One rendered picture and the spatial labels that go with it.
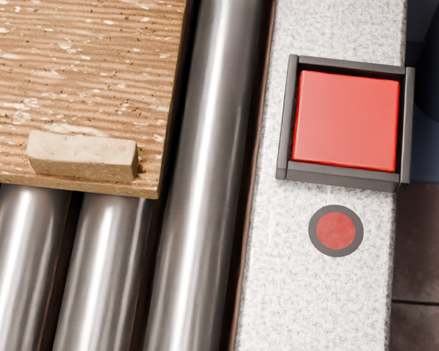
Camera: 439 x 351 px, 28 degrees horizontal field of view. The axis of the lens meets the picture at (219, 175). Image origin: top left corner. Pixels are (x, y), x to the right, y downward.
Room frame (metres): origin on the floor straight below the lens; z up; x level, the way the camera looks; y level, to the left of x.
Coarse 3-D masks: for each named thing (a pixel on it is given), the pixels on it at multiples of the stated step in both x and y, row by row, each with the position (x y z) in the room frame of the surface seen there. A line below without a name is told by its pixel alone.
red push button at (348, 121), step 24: (312, 72) 0.26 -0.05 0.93; (312, 96) 0.24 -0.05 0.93; (336, 96) 0.24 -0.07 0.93; (360, 96) 0.24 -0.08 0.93; (384, 96) 0.24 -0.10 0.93; (312, 120) 0.23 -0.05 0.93; (336, 120) 0.23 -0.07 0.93; (360, 120) 0.23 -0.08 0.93; (384, 120) 0.23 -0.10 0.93; (312, 144) 0.21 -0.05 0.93; (336, 144) 0.21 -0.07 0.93; (360, 144) 0.21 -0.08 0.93; (384, 144) 0.21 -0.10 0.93; (360, 168) 0.20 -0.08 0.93; (384, 168) 0.20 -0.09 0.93
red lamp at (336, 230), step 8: (328, 216) 0.17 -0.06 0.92; (336, 216) 0.17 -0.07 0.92; (344, 216) 0.17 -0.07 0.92; (320, 224) 0.17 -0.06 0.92; (328, 224) 0.17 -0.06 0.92; (336, 224) 0.17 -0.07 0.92; (344, 224) 0.17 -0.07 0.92; (352, 224) 0.17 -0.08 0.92; (320, 232) 0.16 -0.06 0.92; (328, 232) 0.16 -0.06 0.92; (336, 232) 0.16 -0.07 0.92; (344, 232) 0.16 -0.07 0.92; (352, 232) 0.16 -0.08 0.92; (320, 240) 0.16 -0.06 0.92; (328, 240) 0.16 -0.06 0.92; (336, 240) 0.16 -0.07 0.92; (344, 240) 0.16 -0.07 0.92; (352, 240) 0.16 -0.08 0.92; (336, 248) 0.15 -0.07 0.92
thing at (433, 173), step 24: (408, 0) 0.93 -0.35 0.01; (432, 0) 0.93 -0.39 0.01; (408, 24) 0.88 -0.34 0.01; (432, 24) 0.76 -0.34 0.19; (408, 48) 0.76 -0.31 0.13; (432, 48) 0.73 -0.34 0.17; (432, 72) 0.71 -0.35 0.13; (432, 96) 0.70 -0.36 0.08; (432, 120) 0.68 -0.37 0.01; (432, 144) 0.63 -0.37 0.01; (432, 168) 0.59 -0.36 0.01
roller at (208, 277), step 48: (240, 0) 0.32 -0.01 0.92; (192, 48) 0.29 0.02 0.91; (240, 48) 0.28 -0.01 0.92; (192, 96) 0.25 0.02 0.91; (240, 96) 0.25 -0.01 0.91; (192, 144) 0.22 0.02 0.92; (240, 144) 0.22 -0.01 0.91; (192, 192) 0.18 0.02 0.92; (192, 240) 0.15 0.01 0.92; (192, 288) 0.13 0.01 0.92; (192, 336) 0.10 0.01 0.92
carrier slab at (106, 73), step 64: (0, 0) 0.30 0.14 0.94; (64, 0) 0.30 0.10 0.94; (128, 0) 0.30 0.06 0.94; (0, 64) 0.26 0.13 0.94; (64, 64) 0.26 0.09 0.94; (128, 64) 0.26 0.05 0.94; (0, 128) 0.22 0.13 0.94; (64, 128) 0.22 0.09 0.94; (128, 128) 0.22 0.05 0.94; (128, 192) 0.18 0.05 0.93
